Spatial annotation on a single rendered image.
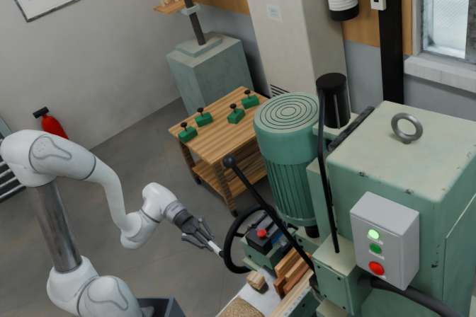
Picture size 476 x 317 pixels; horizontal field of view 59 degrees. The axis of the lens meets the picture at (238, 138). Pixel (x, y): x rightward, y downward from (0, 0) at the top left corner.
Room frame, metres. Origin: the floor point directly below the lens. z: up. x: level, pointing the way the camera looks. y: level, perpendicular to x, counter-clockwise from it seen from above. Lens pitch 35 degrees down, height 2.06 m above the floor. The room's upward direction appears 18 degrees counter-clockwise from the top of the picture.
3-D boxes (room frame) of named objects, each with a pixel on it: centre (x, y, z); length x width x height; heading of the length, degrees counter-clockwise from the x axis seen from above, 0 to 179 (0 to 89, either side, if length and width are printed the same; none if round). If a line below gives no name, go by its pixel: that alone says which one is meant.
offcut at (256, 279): (0.84, 0.08, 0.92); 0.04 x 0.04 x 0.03; 40
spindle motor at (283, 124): (0.82, -0.13, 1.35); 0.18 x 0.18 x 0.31
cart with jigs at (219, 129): (2.39, 0.03, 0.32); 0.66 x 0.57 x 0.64; 115
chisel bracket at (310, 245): (0.80, -0.14, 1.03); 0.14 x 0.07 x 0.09; 35
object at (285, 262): (0.86, -0.06, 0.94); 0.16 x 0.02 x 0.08; 125
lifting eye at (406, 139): (0.58, -0.30, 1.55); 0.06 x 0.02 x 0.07; 35
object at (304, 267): (0.82, -0.09, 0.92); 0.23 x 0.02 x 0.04; 125
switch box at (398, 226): (0.48, -0.20, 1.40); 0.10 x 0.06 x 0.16; 35
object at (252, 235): (0.96, 0.01, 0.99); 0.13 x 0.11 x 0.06; 125
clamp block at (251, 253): (0.96, 0.00, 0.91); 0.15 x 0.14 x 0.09; 125
